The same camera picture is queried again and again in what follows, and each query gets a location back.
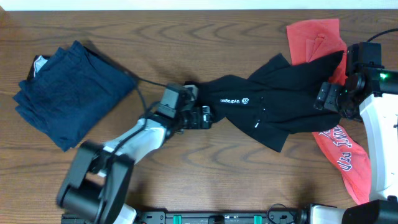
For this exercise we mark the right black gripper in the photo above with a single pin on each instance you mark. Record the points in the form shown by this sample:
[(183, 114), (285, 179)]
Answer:
[(328, 96)]

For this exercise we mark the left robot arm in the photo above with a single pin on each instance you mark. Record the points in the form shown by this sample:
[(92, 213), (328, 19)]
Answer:
[(96, 184)]

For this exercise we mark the folded navy blue garment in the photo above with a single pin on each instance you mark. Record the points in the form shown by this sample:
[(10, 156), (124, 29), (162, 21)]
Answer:
[(67, 93)]

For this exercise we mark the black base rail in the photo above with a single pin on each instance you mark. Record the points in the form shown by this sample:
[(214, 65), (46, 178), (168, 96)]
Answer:
[(278, 216)]

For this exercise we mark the black polo shirt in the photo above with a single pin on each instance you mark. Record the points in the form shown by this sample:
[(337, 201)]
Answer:
[(275, 101)]

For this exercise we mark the red printed t-shirt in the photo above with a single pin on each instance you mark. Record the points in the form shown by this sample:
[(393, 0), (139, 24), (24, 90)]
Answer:
[(308, 41)]

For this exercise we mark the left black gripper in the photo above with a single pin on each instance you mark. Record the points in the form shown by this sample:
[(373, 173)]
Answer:
[(204, 116)]

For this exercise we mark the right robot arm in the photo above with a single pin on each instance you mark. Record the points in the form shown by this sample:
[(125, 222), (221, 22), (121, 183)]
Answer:
[(368, 95)]

